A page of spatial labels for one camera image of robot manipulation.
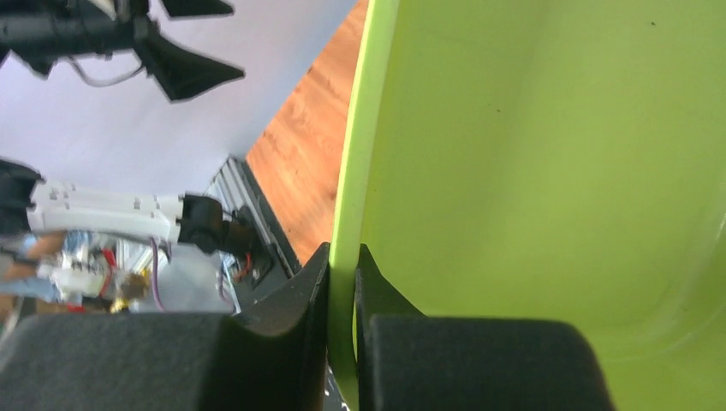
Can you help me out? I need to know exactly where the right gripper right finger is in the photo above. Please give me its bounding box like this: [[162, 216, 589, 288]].
[[354, 246, 615, 410]]

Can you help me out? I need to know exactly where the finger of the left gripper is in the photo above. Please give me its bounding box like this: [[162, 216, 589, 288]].
[[161, 0, 234, 18], [134, 31, 246, 102]]

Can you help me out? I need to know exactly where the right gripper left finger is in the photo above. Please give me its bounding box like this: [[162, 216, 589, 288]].
[[1, 244, 330, 410]]

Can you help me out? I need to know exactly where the large green plastic container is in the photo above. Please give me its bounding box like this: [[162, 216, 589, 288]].
[[328, 1, 725, 410]]

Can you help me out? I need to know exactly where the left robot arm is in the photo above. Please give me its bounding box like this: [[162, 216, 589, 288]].
[[1, 1, 272, 271]]

